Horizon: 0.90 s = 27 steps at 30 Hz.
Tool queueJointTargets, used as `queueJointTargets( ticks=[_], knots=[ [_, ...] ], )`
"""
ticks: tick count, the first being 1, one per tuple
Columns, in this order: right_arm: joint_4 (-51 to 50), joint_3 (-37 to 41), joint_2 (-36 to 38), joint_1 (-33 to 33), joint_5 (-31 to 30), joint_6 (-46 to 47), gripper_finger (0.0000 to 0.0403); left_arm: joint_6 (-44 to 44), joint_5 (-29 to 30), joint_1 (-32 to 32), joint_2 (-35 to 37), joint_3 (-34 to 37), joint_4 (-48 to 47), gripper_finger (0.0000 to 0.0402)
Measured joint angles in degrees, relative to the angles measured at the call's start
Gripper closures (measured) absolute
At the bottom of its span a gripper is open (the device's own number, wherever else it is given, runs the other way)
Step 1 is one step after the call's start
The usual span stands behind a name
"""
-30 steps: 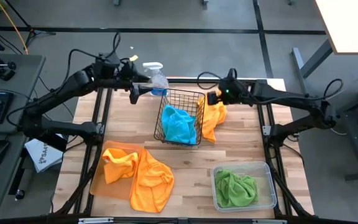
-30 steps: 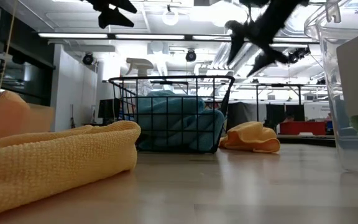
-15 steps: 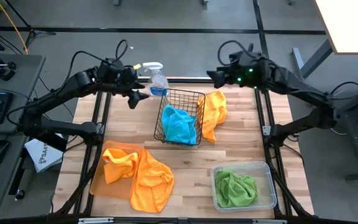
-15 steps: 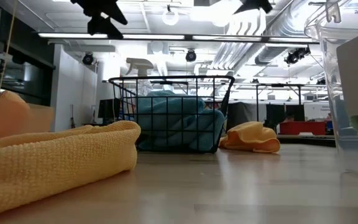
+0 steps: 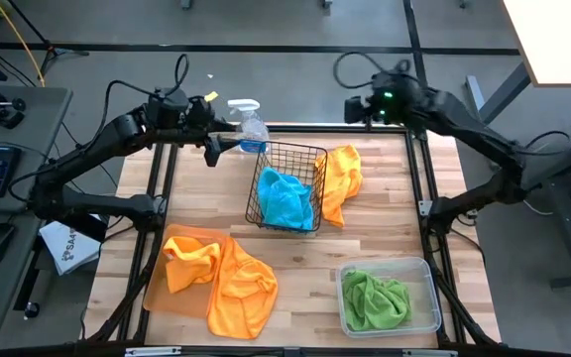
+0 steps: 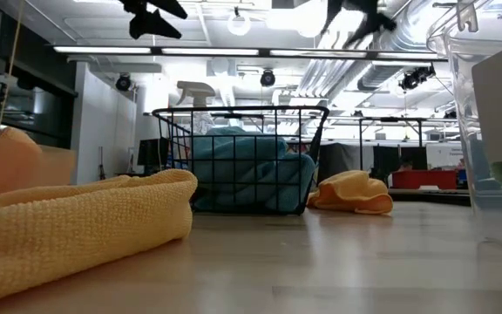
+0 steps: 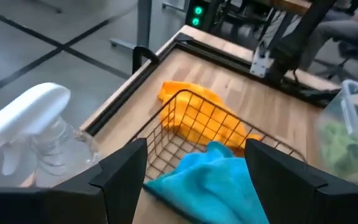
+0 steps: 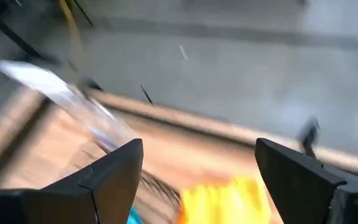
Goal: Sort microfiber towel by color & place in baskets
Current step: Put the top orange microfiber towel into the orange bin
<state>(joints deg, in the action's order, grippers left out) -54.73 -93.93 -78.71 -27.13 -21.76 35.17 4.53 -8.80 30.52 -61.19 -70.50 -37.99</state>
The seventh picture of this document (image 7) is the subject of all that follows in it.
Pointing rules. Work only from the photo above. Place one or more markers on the clear plastic bin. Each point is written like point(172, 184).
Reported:
point(350, 102)

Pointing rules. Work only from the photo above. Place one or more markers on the office chair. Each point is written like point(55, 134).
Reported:
point(350, 53)

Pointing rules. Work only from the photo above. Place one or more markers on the orange microfiber towel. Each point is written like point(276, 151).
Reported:
point(197, 109)

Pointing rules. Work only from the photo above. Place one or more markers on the black table clamp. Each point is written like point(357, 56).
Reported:
point(143, 56)

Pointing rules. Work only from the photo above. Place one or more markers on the white arm base bracket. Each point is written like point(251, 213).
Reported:
point(259, 63)

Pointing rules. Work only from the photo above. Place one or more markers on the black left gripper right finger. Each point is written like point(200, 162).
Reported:
point(300, 199)

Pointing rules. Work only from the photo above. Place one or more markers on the blue ribbed microfiber towel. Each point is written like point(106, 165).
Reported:
point(210, 186)

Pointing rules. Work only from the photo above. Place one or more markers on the black box green lights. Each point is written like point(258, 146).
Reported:
point(197, 14)

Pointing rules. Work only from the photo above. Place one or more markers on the black table edge rail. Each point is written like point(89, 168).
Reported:
point(126, 93)

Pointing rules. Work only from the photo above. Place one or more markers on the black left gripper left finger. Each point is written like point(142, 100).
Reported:
point(73, 202)

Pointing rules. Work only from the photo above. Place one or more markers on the green microfiber towel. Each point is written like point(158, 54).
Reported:
point(340, 146)

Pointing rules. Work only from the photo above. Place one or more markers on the clear spray bottle white trigger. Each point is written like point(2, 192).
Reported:
point(26, 124)

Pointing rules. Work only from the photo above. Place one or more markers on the person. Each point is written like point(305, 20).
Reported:
point(337, 34)

